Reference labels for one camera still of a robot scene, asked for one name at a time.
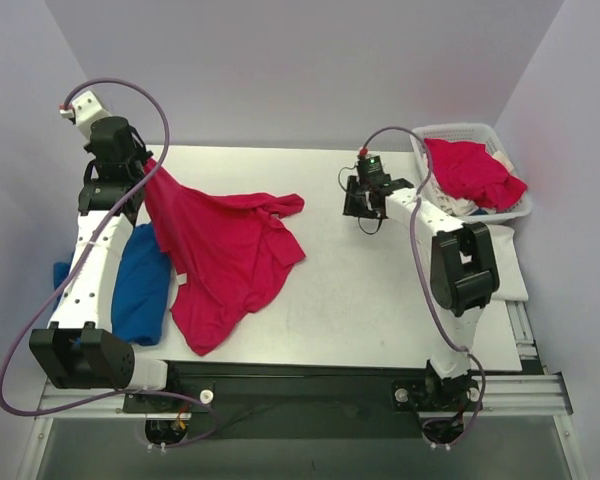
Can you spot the white folded t shirt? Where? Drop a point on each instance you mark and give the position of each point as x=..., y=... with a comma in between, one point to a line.
x=512, y=286

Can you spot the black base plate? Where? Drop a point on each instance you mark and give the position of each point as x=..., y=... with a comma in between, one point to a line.
x=253, y=401

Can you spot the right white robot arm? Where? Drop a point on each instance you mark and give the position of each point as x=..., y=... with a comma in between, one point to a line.
x=455, y=261

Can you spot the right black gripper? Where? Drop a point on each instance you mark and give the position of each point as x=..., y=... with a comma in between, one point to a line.
x=351, y=196

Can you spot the aluminium frame rail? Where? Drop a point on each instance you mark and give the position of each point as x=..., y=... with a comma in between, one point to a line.
x=533, y=391

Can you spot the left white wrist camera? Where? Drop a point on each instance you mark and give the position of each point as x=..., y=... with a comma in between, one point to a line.
x=84, y=111

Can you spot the pink t shirt in basket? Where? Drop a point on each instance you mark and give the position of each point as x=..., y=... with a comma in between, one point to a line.
x=466, y=170

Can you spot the blue t shirt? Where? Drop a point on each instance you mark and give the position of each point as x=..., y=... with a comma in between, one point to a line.
x=142, y=289

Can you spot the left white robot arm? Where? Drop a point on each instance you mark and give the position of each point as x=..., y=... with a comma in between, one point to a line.
x=78, y=349

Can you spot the pink t shirt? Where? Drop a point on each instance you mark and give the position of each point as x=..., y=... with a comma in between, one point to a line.
x=234, y=251
x=466, y=170

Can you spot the white plastic basket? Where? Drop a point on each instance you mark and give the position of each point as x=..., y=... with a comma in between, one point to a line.
x=473, y=132

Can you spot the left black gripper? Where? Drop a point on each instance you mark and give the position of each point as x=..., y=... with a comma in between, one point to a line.
x=143, y=154

